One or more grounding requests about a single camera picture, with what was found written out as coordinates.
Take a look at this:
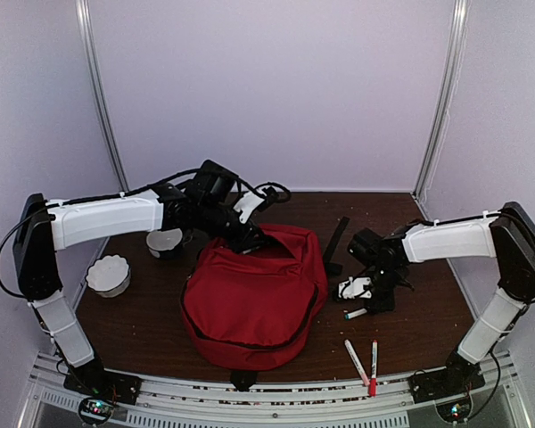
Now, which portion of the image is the right aluminium frame post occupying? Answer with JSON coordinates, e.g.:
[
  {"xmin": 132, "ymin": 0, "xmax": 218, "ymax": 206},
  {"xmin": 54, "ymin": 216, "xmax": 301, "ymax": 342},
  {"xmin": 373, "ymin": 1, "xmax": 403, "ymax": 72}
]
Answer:
[{"xmin": 413, "ymin": 0, "xmax": 470, "ymax": 204}]

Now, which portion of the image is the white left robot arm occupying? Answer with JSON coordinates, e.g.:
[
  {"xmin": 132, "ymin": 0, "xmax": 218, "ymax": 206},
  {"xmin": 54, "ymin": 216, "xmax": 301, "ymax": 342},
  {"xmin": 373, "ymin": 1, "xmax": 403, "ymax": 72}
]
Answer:
[{"xmin": 2, "ymin": 160, "xmax": 292, "ymax": 396}]

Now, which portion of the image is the red capped white marker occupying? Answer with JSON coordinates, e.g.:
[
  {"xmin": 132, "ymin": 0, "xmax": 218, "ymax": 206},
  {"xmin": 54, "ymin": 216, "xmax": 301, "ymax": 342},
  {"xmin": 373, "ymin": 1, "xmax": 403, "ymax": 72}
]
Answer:
[{"xmin": 368, "ymin": 340, "xmax": 378, "ymax": 397}]

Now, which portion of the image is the left aluminium frame post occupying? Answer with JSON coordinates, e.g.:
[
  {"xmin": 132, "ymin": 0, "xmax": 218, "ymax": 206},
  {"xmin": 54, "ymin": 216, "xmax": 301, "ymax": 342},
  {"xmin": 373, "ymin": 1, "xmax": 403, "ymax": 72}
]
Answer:
[{"xmin": 75, "ymin": 0, "xmax": 129, "ymax": 192}]

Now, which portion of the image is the round white bowl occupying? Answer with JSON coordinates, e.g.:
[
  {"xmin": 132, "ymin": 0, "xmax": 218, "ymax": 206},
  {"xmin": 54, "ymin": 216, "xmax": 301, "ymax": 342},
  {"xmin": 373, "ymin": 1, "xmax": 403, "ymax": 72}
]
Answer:
[{"xmin": 145, "ymin": 228, "xmax": 184, "ymax": 259}]

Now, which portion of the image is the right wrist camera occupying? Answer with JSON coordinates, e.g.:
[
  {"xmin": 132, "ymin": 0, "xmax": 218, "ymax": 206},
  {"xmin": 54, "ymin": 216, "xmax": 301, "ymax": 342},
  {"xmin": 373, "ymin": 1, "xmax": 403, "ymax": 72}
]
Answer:
[{"xmin": 337, "ymin": 276, "xmax": 372, "ymax": 300}]

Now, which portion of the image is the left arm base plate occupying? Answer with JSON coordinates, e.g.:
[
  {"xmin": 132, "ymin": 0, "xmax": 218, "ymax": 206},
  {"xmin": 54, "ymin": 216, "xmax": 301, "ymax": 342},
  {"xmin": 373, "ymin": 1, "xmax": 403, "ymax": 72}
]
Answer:
[{"xmin": 63, "ymin": 363, "xmax": 142, "ymax": 405}]

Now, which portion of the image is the teal capped white marker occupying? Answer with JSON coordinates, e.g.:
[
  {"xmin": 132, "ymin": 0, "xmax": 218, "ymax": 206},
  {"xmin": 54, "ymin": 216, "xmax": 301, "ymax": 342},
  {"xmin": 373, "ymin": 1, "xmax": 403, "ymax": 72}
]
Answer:
[{"xmin": 344, "ymin": 309, "xmax": 367, "ymax": 320}]

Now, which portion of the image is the pink capped white marker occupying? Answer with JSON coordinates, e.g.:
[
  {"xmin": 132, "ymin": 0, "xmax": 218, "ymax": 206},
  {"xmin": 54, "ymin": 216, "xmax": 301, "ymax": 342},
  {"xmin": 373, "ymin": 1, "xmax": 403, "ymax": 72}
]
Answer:
[{"xmin": 344, "ymin": 339, "xmax": 370, "ymax": 387}]

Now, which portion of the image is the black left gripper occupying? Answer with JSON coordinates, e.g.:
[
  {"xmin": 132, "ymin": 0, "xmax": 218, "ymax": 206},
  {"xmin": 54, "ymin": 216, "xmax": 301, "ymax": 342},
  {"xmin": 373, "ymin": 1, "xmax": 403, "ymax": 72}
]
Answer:
[{"xmin": 196, "ymin": 200, "xmax": 269, "ymax": 255}]

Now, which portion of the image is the front aluminium rail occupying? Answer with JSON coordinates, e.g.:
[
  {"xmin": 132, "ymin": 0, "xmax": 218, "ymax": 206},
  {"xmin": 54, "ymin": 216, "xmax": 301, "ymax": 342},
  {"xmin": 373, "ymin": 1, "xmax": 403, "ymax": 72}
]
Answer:
[{"xmin": 17, "ymin": 351, "xmax": 531, "ymax": 428}]

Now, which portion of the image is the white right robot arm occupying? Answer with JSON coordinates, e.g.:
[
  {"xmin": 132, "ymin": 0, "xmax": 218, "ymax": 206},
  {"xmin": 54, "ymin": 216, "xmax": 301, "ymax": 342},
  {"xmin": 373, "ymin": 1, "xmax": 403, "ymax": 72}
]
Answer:
[{"xmin": 335, "ymin": 202, "xmax": 535, "ymax": 394}]

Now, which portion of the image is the aluminium frame post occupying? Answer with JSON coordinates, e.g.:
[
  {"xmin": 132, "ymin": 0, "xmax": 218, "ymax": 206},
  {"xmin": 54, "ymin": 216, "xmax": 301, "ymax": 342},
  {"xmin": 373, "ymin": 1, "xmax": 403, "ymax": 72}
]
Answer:
[
  {"xmin": 75, "ymin": 0, "xmax": 129, "ymax": 192},
  {"xmin": 413, "ymin": 0, "xmax": 470, "ymax": 204}
]

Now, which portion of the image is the red backpack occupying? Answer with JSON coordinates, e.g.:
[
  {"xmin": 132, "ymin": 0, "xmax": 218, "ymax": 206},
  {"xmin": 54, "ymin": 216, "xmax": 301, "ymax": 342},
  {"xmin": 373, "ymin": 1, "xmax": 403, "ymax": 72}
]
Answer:
[{"xmin": 180, "ymin": 217, "xmax": 350, "ymax": 391}]

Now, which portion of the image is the scalloped white bowl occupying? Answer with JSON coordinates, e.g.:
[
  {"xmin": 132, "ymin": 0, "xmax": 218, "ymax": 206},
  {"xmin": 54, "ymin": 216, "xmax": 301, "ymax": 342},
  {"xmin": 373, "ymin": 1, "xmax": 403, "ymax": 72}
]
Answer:
[{"xmin": 86, "ymin": 255, "xmax": 131, "ymax": 298}]

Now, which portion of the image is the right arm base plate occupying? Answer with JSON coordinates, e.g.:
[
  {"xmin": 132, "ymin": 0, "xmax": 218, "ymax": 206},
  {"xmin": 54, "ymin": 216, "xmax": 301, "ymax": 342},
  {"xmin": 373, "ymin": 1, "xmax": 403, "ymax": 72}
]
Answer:
[{"xmin": 408, "ymin": 367, "xmax": 486, "ymax": 403}]

